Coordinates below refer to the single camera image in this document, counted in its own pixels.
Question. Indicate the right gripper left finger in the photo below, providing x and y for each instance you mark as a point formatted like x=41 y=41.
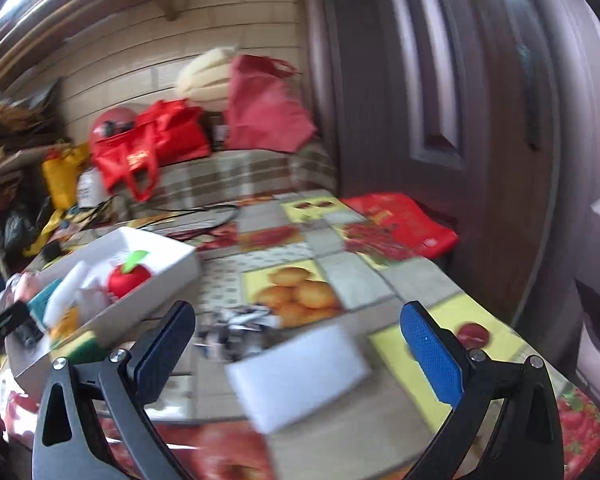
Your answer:
x=69 y=442

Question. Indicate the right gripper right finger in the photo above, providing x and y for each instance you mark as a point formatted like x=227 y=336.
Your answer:
x=526 y=440

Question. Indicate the patterned cloth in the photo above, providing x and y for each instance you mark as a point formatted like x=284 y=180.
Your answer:
x=232 y=335

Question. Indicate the white foam block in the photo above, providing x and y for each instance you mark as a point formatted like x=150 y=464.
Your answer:
x=294 y=379

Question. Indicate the teal packet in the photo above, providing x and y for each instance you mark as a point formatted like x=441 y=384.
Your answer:
x=38 y=304

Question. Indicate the white shallow tray box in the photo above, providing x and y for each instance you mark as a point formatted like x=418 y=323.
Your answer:
x=101 y=291

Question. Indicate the red plush apple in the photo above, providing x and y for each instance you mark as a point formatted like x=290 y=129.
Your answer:
x=128 y=275

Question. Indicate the white helmet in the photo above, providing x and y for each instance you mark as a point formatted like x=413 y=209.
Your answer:
x=91 y=190

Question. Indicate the yellow shopping bag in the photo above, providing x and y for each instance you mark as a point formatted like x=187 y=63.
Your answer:
x=61 y=169

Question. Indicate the fruit pattern tablecloth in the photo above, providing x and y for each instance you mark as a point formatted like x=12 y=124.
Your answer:
x=287 y=253

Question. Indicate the red plastic bag on table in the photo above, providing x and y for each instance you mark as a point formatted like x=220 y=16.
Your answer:
x=394 y=229

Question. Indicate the red helmet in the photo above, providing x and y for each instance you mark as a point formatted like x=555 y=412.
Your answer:
x=115 y=120

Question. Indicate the plaid covered cabinet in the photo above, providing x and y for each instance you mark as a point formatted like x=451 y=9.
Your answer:
x=232 y=175

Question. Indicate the red tote bag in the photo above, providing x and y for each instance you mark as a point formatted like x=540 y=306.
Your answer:
x=165 y=133

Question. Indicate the cream foam roll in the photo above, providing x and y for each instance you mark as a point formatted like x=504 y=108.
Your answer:
x=205 y=80

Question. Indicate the dark wooden door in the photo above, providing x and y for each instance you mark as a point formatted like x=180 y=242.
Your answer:
x=487 y=113

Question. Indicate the dark red cloth bag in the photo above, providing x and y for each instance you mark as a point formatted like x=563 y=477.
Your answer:
x=262 y=112

